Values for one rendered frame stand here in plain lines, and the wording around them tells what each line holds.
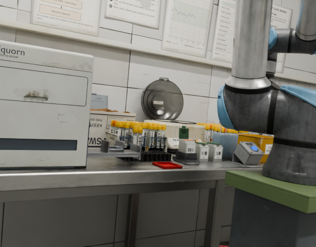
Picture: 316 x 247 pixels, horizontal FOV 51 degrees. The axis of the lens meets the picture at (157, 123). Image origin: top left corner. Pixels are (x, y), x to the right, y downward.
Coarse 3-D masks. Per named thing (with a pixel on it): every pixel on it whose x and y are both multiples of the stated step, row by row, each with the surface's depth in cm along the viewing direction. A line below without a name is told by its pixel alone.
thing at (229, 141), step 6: (216, 138) 127; (222, 138) 126; (228, 138) 128; (234, 138) 130; (222, 144) 127; (228, 144) 128; (234, 144) 130; (228, 150) 129; (234, 150) 130; (222, 156) 127; (228, 156) 129
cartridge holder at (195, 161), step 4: (176, 152) 114; (180, 152) 112; (184, 152) 111; (172, 156) 116; (176, 156) 114; (180, 156) 112; (184, 156) 110; (188, 156) 111; (192, 156) 111; (196, 156) 112; (176, 160) 114; (180, 160) 112; (184, 160) 110; (188, 160) 109; (192, 160) 110; (196, 160) 111; (188, 164) 109; (196, 164) 111
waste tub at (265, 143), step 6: (240, 138) 135; (246, 138) 132; (252, 138) 129; (258, 138) 127; (264, 138) 127; (270, 138) 129; (258, 144) 127; (264, 144) 127; (270, 144) 129; (264, 150) 128; (264, 156) 128; (264, 162) 128
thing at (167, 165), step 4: (152, 164) 103; (156, 164) 101; (160, 164) 104; (164, 164) 104; (168, 164) 105; (172, 164) 105; (176, 164) 103; (164, 168) 98; (168, 168) 98; (172, 168) 99; (176, 168) 100; (180, 168) 101
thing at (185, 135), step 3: (183, 126) 116; (180, 129) 115; (183, 129) 115; (186, 129) 116; (180, 132) 115; (183, 132) 115; (186, 132) 116; (180, 135) 115; (183, 135) 115; (186, 135) 116; (180, 138) 115; (183, 138) 115; (186, 138) 116
